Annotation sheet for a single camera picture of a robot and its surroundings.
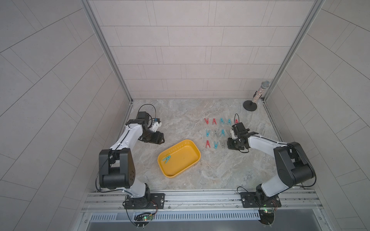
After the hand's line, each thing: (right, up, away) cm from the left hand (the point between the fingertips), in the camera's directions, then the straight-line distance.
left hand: (160, 137), depth 88 cm
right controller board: (+55, -34, -21) cm, 67 cm away
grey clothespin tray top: (+35, +2, +8) cm, 36 cm away
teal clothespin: (+35, -6, +3) cm, 35 cm away
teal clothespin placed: (+41, +10, +14) cm, 44 cm away
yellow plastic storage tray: (+10, -12, -2) cm, 16 cm away
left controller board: (-3, -34, -22) cm, 41 cm away
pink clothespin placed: (+35, +9, +14) cm, 39 cm away
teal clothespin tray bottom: (+5, -12, -3) cm, 13 cm away
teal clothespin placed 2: (+46, +9, +14) cm, 49 cm away
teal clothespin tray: (+40, +2, +9) cm, 41 cm away
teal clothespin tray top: (+30, +1, +8) cm, 31 cm away
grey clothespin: (+39, -5, +3) cm, 39 cm away
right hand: (+43, -6, +6) cm, 44 cm away
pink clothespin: (+30, -4, +3) cm, 30 cm away
